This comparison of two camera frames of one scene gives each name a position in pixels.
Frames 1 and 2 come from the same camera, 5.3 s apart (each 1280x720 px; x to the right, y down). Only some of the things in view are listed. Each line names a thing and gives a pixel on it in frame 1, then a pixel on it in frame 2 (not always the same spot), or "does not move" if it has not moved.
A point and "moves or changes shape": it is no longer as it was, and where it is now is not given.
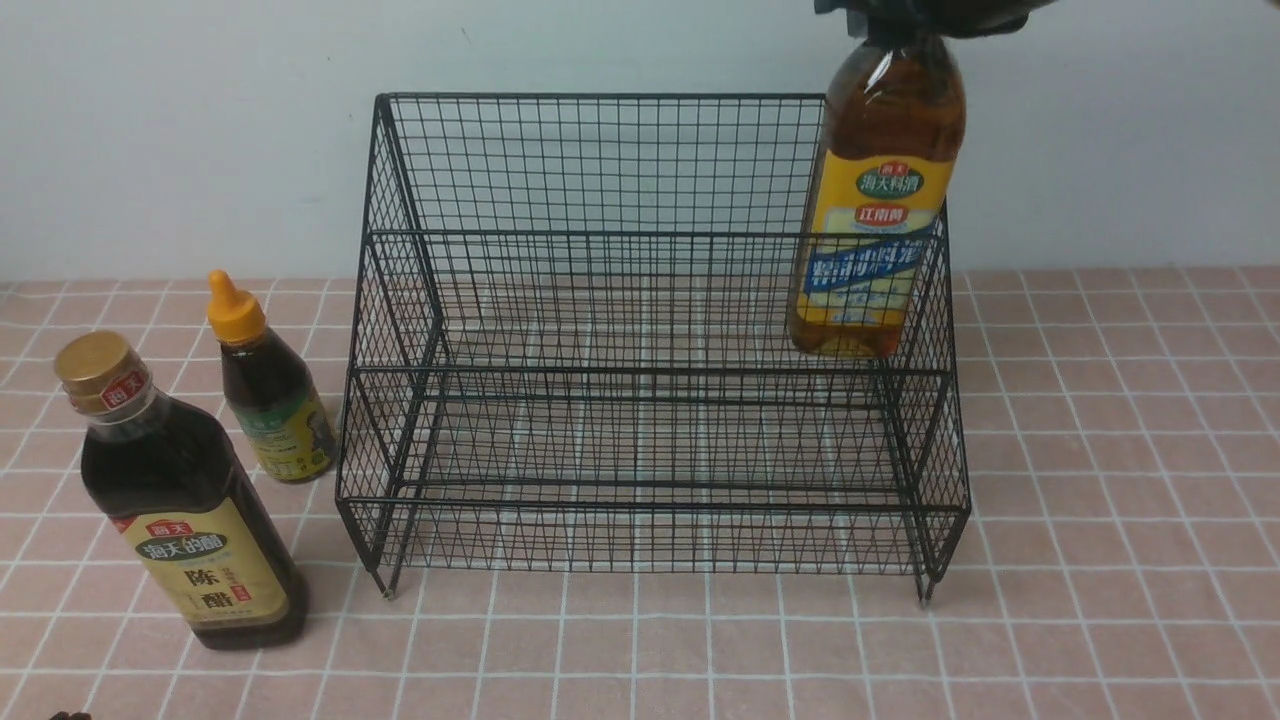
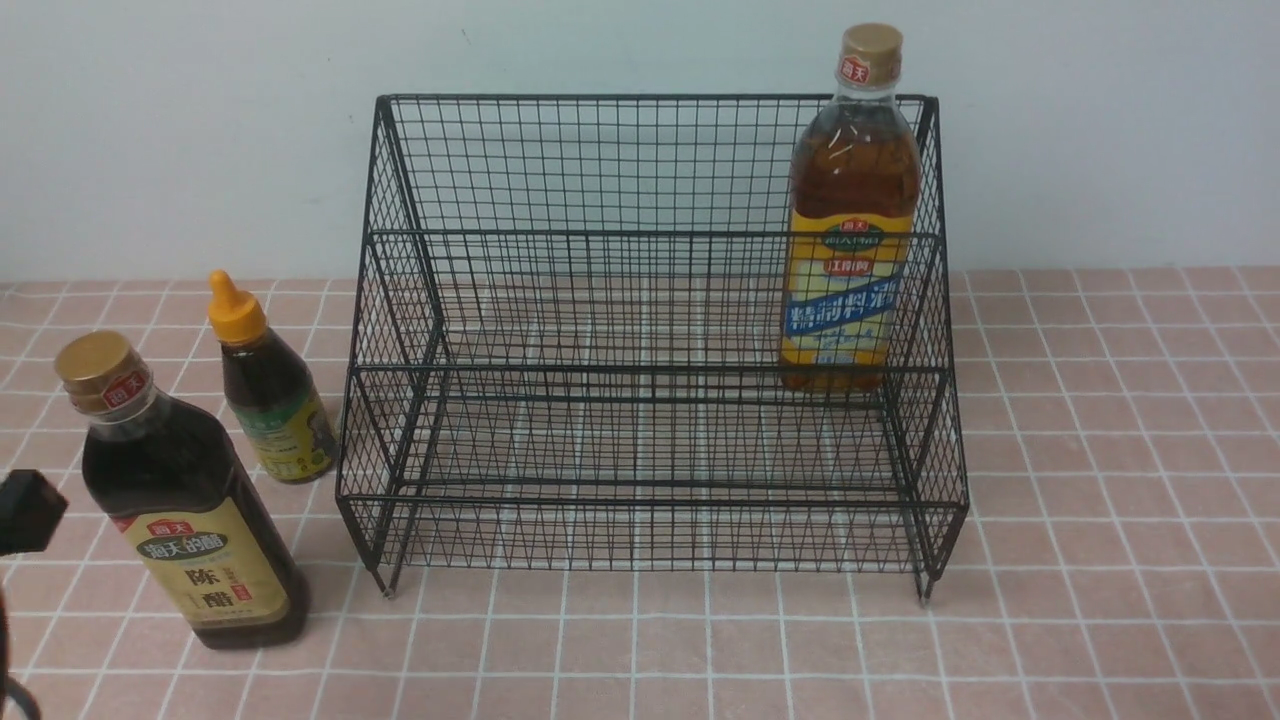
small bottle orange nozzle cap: x=268 y=386 does not move
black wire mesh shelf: x=573 y=353 does not move
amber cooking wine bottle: x=878 y=196 moves or changes shape
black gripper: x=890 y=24 -> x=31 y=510
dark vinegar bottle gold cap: x=178 y=485 does not move
